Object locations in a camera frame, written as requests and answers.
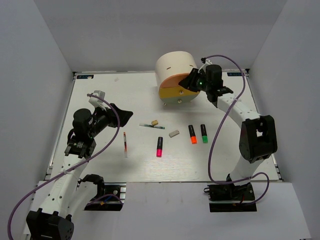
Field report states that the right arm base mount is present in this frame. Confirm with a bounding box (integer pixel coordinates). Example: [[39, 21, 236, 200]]
[[203, 183, 257, 213]]

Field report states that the orange highlighter marker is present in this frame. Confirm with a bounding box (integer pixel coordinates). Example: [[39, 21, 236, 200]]
[[188, 124, 197, 144]]

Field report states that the green highlighter marker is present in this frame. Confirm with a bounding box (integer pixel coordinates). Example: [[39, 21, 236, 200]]
[[200, 124, 208, 144]]

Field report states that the left blue table label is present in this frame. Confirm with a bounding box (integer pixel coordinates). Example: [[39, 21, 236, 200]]
[[76, 74, 94, 79]]

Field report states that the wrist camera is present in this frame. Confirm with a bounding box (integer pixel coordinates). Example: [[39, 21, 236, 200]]
[[88, 90, 107, 111], [198, 57, 213, 74]]

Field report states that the green clear pen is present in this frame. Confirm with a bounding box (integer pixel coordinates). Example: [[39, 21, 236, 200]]
[[139, 123, 166, 130]]

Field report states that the yellow middle drawer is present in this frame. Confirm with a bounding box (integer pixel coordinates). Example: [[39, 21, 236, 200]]
[[158, 85, 200, 99]]

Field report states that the orange clear pen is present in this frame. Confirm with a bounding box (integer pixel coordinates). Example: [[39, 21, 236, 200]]
[[123, 132, 128, 158]]

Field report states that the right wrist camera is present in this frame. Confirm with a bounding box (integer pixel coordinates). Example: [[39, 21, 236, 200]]
[[198, 57, 213, 74]]

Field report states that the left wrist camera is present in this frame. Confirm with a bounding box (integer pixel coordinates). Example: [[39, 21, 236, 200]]
[[88, 90, 107, 111]]

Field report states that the grey white eraser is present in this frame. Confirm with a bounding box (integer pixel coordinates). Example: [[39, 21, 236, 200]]
[[168, 130, 180, 138]]

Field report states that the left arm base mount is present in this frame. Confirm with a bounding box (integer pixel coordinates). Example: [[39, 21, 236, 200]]
[[78, 174, 127, 212]]

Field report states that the small tan eraser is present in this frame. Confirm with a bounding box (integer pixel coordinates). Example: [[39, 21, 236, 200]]
[[151, 120, 159, 126]]

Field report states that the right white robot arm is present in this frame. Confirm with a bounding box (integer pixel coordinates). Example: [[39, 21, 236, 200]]
[[178, 64, 278, 200]]

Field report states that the pink highlighter marker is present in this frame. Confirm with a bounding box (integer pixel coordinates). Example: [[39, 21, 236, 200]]
[[156, 136, 163, 158]]

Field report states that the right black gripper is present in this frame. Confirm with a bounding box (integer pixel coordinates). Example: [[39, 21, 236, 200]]
[[179, 68, 212, 93]]

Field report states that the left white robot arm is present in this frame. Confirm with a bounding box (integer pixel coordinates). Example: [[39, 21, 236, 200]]
[[26, 103, 133, 240]]

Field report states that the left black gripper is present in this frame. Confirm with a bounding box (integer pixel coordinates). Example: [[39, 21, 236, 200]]
[[88, 102, 134, 138]]

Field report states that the blue table label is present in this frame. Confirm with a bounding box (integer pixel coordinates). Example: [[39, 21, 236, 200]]
[[76, 74, 94, 79], [227, 72, 245, 77]]

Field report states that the orange top drawer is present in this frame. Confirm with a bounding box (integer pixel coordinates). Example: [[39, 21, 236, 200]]
[[159, 73, 189, 88]]

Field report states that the right blue table label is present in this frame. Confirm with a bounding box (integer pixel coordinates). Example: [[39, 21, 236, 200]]
[[227, 72, 245, 77]]

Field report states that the cream cylindrical drawer organizer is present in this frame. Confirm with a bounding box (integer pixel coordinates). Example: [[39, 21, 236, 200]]
[[155, 51, 197, 94]]

